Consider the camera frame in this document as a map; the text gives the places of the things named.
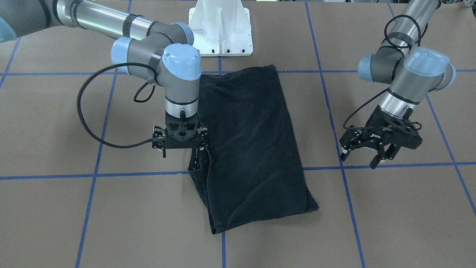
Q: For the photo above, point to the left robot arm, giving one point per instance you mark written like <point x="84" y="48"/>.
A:
<point x="410" y="71"/>

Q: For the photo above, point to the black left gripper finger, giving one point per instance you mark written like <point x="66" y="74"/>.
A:
<point x="344" y="153"/>
<point x="380" y="157"/>

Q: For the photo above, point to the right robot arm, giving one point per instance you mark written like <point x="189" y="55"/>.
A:
<point x="160" y="54"/>

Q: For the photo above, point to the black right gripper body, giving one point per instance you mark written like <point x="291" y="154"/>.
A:
<point x="157" y="134"/>

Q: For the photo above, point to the black printed t-shirt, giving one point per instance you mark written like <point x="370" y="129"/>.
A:
<point x="251" y="169"/>

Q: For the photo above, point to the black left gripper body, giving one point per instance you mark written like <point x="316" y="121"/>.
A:
<point x="373" y="121"/>

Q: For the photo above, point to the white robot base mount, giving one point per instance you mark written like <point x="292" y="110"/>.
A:
<point x="221" y="28"/>

